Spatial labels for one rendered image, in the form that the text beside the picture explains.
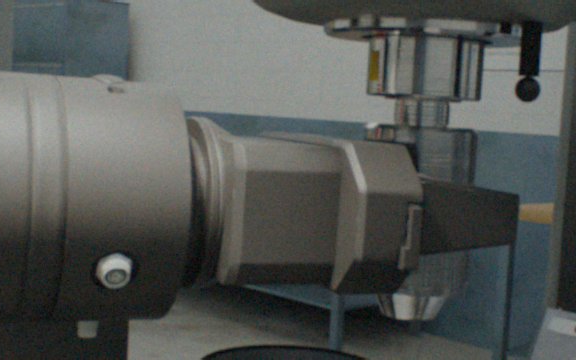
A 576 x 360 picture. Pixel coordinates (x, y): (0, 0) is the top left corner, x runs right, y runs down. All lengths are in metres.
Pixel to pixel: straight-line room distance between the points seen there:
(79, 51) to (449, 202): 7.32
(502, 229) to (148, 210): 0.15
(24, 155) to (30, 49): 7.73
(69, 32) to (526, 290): 3.98
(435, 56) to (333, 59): 5.94
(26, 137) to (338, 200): 0.11
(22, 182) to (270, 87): 6.44
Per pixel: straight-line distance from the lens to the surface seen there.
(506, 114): 5.47
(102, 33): 7.78
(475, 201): 0.39
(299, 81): 6.54
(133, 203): 0.33
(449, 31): 0.37
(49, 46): 7.80
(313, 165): 0.35
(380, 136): 0.40
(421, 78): 0.39
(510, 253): 4.52
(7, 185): 0.32
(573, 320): 0.80
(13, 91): 0.34
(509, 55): 5.49
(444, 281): 0.40
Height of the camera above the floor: 1.27
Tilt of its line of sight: 4 degrees down
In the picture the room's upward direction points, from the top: 3 degrees clockwise
